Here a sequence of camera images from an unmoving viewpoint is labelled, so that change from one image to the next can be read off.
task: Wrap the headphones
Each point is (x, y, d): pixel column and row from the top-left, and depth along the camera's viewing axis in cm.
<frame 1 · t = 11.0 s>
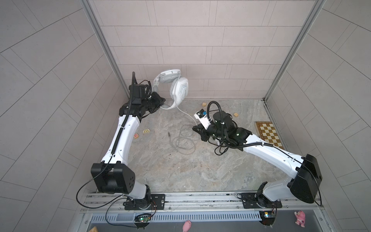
left hand: (168, 95, 75), fingers closed
right hand: (193, 129, 73), fingers closed
wooden chessboard: (267, 132, 96), point 3 cm above the table
wooden block back centre: (204, 104, 115), on the table
green striped half-round block: (146, 131, 98), on the table

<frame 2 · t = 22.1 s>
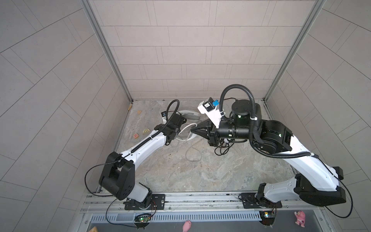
left hand: (176, 126, 87), fingers closed
right hand: (193, 131, 49), fingers closed
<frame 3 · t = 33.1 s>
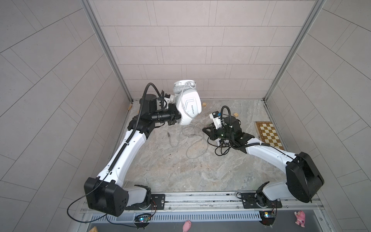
left hand: (191, 113, 64), fingers closed
right hand: (203, 130, 80), fingers closed
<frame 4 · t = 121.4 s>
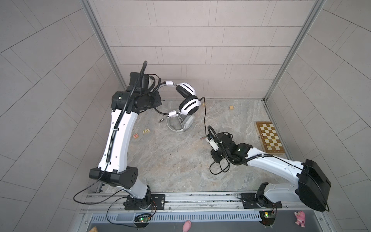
left hand: (161, 97, 68), fingers closed
right hand: (210, 153, 81), fingers closed
